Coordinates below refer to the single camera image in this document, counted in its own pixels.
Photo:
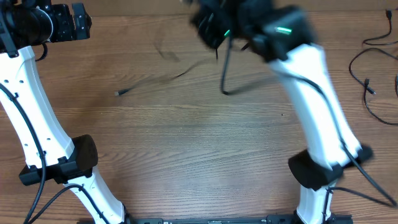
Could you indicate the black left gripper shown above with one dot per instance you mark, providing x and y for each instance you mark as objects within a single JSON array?
[{"x": 67, "y": 31}]

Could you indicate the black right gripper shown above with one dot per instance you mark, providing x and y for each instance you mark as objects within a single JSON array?
[{"x": 208, "y": 30}]

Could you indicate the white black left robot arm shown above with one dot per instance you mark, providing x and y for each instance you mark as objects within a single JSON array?
[{"x": 50, "y": 154}]

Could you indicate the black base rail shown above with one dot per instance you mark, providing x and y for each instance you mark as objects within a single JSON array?
[{"x": 270, "y": 219}]

